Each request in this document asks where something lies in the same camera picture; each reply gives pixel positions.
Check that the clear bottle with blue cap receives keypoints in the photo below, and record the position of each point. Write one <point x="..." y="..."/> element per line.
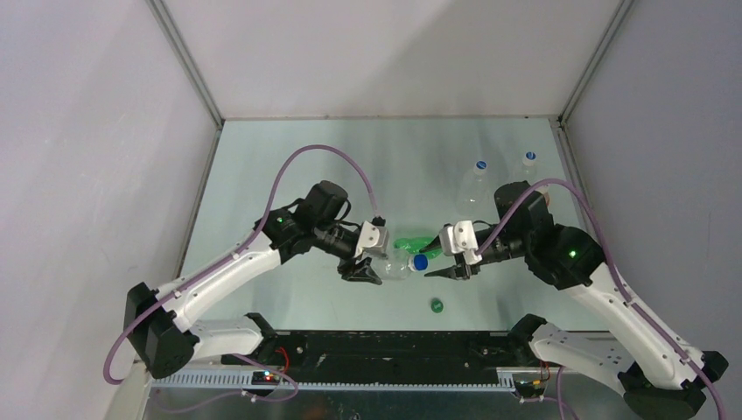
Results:
<point x="526" y="169"/>

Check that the left circuit board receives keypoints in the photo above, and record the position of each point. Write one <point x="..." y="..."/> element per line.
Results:
<point x="265" y="378"/>

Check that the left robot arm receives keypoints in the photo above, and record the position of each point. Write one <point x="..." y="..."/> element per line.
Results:
<point x="165" y="325"/>

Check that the metal cable duct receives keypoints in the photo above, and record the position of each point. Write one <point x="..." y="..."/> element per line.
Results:
<point x="236" y="379"/>

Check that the blue white bottle cap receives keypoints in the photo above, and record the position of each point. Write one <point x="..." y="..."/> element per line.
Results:
<point x="480" y="167"/>

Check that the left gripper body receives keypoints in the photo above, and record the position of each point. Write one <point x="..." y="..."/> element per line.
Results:
<point x="334" y="240"/>

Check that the clear plastic bottle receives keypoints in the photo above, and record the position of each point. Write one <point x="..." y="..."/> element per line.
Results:
<point x="472" y="193"/>

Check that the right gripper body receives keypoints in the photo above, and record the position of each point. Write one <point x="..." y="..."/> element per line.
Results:
<point x="504" y="243"/>

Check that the circuit board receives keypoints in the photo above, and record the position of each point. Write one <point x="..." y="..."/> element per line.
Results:
<point x="265" y="378"/>
<point x="530" y="391"/>

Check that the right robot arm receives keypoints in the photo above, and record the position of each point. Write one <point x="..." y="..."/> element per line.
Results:
<point x="657" y="373"/>

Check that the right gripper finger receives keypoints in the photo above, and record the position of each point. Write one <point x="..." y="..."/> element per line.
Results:
<point x="434" y="247"/>
<point x="454" y="272"/>

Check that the green bottle cap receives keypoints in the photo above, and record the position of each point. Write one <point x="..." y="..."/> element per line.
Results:
<point x="436" y="305"/>

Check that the right circuit board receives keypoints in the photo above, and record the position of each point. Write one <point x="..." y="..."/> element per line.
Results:
<point x="530" y="391"/>

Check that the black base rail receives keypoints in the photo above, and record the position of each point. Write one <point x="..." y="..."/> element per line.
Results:
<point x="393" y="357"/>

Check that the green plastic bottle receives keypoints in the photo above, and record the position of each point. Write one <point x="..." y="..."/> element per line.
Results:
<point x="412" y="245"/>

